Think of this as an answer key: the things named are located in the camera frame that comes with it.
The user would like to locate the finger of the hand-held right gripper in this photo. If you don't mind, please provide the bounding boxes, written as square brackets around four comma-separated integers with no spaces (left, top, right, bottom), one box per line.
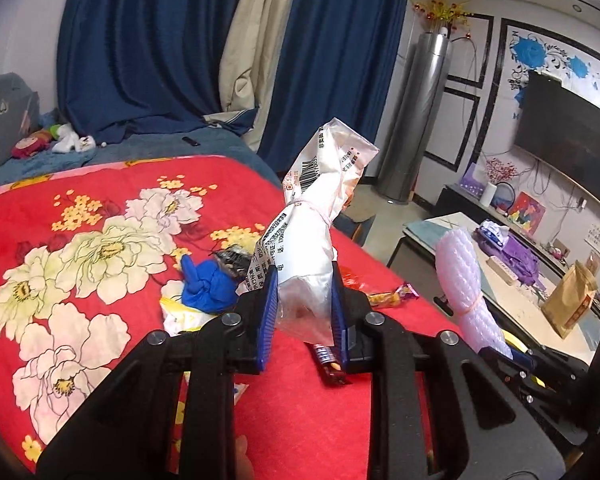
[480,345,588,411]

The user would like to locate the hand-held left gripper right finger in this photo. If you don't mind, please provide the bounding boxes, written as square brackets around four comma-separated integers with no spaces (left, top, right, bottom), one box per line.
[330,260,566,480]

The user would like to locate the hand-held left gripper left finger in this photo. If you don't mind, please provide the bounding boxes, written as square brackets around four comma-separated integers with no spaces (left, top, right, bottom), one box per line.
[35,262,281,480]

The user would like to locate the brown snack bar wrapper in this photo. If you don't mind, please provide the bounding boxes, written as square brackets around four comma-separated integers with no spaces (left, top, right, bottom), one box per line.
[312,342,351,386]

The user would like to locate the white printed plastic bag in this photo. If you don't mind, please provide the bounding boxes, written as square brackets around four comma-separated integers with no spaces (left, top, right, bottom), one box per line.
[237,117,381,348]

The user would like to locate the person's left hand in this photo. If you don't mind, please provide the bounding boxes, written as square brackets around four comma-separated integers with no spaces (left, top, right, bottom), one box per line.
[234,435,255,480]

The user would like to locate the orange purple candy wrapper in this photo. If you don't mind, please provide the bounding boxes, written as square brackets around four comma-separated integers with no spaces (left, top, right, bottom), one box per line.
[367,282,418,308]

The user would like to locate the black crumpled wrapper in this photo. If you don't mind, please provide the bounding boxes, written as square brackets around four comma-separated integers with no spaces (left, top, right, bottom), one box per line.
[215,245,253,281]

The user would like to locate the brown paper bag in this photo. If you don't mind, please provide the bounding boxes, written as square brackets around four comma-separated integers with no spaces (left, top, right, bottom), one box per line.
[540,260,599,338]

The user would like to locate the white blue coffee table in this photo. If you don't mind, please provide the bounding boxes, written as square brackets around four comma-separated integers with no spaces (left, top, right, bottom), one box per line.
[387,212,600,366]

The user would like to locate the blue stool with brown top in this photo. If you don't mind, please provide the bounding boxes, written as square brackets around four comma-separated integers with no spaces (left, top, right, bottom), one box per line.
[337,212,377,246]

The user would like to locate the yellow white wrapper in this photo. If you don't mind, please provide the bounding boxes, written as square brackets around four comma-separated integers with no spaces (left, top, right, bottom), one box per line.
[160,280,221,336]

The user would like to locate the white power strip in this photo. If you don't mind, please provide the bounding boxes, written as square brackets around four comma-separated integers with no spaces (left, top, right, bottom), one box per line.
[487,256,526,283]

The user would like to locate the purple cloth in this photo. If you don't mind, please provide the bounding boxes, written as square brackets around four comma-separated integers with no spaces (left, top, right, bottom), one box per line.
[472,230,541,286]

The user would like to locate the blue white tissue pack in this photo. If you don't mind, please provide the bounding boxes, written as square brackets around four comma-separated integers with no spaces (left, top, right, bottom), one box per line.
[480,220,511,246]

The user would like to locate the colourful painting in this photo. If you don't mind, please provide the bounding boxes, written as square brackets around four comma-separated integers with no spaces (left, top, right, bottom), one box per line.
[507,191,546,235]

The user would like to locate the black television stand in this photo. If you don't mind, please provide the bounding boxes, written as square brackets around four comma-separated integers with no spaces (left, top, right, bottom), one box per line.
[435,184,600,311]

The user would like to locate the round black framed ornament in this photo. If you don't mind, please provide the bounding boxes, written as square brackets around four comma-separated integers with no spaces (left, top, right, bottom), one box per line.
[492,182,517,211]

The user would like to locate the white vase with red flowers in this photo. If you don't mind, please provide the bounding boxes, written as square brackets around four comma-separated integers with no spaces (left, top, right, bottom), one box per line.
[480,157,518,208]

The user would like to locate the red floral blanket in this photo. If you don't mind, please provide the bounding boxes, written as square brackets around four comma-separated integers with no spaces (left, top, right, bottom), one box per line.
[0,155,461,476]

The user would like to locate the silver tower air conditioner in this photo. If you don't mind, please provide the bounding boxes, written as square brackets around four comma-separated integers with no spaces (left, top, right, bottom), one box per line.
[377,32,453,204]

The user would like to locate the blue grey bed sheet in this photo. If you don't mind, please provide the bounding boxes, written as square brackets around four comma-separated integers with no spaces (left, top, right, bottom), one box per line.
[0,127,286,196]

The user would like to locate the black curved television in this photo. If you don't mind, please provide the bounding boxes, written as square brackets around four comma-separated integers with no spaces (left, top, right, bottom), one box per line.
[515,70,600,221]

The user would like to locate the white plush toy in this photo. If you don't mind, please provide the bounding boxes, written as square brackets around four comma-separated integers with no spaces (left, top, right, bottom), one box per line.
[52,124,98,154]

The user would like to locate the beige curtain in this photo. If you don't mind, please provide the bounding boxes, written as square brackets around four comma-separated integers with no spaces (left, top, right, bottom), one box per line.
[202,0,306,153]

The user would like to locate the blue curtain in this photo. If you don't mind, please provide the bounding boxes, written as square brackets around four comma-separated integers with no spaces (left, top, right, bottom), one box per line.
[55,0,258,143]
[257,0,413,176]

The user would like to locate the red plush toy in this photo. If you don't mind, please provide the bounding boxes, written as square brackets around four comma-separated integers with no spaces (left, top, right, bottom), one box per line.
[12,130,51,160]

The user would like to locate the yellow red artificial flowers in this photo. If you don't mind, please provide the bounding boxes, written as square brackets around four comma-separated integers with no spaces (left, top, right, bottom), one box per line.
[412,0,473,38]

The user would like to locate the grey patterned cushion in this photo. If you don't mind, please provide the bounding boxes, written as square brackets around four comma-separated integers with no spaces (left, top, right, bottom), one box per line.
[0,72,41,181]

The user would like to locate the blue flower wall decal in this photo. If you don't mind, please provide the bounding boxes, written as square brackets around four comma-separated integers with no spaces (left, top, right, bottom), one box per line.
[507,32,600,106]

